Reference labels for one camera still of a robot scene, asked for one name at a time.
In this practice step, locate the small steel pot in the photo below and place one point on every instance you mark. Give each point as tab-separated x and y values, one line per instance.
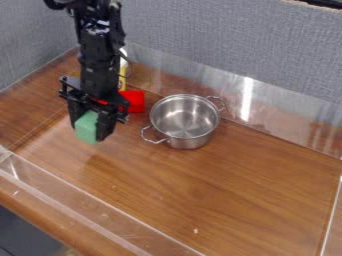
184	121

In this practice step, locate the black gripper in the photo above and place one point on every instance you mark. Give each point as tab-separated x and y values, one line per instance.
111	106

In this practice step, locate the green foam block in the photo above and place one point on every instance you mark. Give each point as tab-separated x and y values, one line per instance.
86	127

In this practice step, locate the clear acrylic table barrier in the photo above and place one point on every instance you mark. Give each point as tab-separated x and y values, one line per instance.
257	194

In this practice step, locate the yellow Play-Doh can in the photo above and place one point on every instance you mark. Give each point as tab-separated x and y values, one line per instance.
123	70

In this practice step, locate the red rectangular block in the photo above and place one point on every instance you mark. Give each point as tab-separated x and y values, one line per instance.
135	97

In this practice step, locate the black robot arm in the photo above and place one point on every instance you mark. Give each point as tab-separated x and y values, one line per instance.
94	92

